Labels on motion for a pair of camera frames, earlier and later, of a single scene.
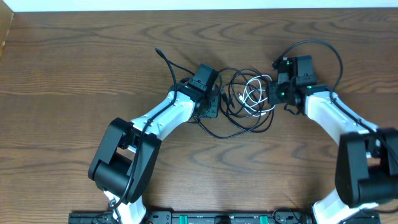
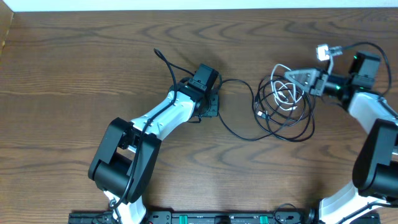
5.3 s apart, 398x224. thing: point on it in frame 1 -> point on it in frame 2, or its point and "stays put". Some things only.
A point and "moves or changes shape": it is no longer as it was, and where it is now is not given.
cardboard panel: [6, 18] stays put
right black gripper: [271, 90] -> [311, 79]
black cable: [244, 102] -> [282, 109]
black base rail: [194, 217] stays put
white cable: [252, 97] moves or changes shape
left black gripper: [214, 112] stays put
